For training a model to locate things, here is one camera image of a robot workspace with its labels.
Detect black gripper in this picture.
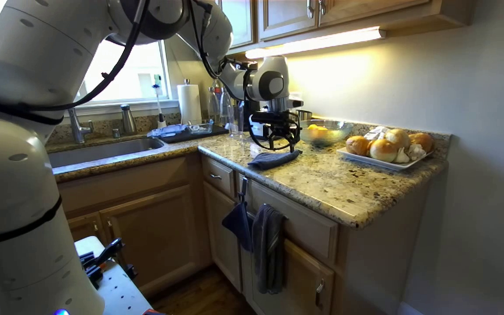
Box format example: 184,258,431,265
249,101,301,148

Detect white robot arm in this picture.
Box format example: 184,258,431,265
0,0,289,315

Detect wooden top drawer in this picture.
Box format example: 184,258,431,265
203,158,235,197

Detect dark blue hanging potholder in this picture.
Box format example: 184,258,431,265
223,179,254,251

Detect grey hanging towel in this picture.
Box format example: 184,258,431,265
252,204,286,295

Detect glass fruit bowl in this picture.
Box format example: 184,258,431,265
303,122,349,148

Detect paper towel roll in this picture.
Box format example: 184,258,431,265
177,85,202,125

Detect blue lid food container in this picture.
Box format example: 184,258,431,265
147,125,191,144

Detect wooden upper cabinets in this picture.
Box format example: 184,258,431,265
216,0,478,55

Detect white plate of bread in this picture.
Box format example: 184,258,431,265
342,127,434,172

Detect under-cabinet light bar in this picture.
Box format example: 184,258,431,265
245,27,385,60

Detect wooden lower cabinet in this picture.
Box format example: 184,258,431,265
65,185,207,297

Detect chrome sink faucet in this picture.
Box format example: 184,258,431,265
69,109,93,144

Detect stainless steel sink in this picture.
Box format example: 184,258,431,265
49,139,165,169

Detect white perforated robot table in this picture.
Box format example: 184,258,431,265
76,237,151,315

